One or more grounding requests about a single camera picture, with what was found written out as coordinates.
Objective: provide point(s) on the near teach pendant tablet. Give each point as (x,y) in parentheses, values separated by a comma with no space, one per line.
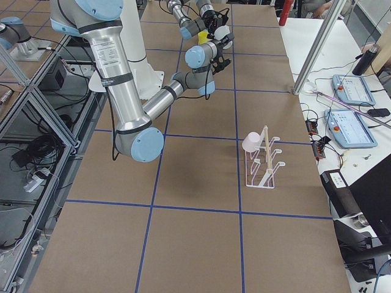
(348,129)

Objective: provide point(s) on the far teach pendant tablet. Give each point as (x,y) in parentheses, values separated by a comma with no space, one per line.
(352,90)

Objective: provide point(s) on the yellow plastic cup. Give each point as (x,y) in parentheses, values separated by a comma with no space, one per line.
(202,37)

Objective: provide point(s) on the aluminium frame post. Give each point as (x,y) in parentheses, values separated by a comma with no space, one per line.
(318,44)

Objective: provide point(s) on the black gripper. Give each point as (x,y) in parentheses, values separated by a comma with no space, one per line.
(223,44)
(212,22)

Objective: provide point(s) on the black computer monitor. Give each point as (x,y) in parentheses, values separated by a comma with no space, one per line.
(372,194)

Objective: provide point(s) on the pink plastic cup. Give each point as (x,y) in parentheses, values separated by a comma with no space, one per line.
(251,141)

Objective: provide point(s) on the grey plastic cup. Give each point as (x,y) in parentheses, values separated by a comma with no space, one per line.
(224,34)

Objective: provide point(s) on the black water bottle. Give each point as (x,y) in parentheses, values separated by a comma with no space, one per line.
(366,60)

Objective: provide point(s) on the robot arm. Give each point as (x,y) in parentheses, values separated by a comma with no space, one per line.
(190,27)
(113,31)

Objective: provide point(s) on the seated person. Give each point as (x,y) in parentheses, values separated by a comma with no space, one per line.
(319,8)

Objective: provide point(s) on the teach pendant tablet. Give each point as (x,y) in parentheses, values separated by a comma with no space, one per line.
(348,129)
(352,90)

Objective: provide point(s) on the white wire cup rack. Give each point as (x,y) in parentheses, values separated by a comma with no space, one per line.
(260,170)

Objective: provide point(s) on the red cylinder bottle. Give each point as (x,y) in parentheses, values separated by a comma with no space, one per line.
(285,12)

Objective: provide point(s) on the black handheld remote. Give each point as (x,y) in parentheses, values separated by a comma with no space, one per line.
(378,112)

